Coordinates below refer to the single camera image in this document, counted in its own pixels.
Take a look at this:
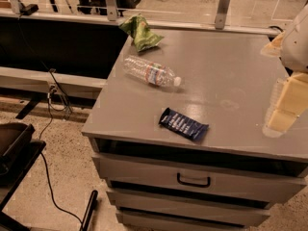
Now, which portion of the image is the grey drawer cabinet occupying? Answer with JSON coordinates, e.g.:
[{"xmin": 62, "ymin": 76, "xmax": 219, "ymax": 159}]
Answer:
[{"xmin": 83, "ymin": 30, "xmax": 308, "ymax": 231}]

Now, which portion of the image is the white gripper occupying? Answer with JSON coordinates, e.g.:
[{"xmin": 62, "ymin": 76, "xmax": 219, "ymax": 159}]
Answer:
[{"xmin": 261, "ymin": 5, "xmax": 308, "ymax": 137}]

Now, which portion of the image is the clear plastic water bottle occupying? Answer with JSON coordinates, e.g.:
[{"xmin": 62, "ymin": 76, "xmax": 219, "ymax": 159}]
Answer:
[{"xmin": 123, "ymin": 55, "xmax": 182, "ymax": 87}]

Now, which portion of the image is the green chip bag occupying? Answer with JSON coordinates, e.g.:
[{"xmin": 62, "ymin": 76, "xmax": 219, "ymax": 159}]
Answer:
[{"xmin": 119, "ymin": 14, "xmax": 164, "ymax": 52}]

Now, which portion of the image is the black cable on floor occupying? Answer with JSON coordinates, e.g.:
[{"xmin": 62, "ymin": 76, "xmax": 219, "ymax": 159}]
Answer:
[{"xmin": 38, "ymin": 68, "xmax": 84, "ymax": 224}]

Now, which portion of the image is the dark blue snack bar wrapper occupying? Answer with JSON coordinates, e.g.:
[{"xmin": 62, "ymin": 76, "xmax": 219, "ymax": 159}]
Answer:
[{"xmin": 159, "ymin": 108, "xmax": 209, "ymax": 141}]

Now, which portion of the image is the black drawer handle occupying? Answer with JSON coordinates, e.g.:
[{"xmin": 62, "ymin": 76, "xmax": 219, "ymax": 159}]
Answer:
[{"xmin": 176, "ymin": 173, "xmax": 212, "ymax": 189}]

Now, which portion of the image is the grey metal rail bench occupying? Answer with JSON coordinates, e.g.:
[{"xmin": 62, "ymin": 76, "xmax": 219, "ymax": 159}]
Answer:
[{"xmin": 0, "ymin": 66, "xmax": 106, "ymax": 99}]

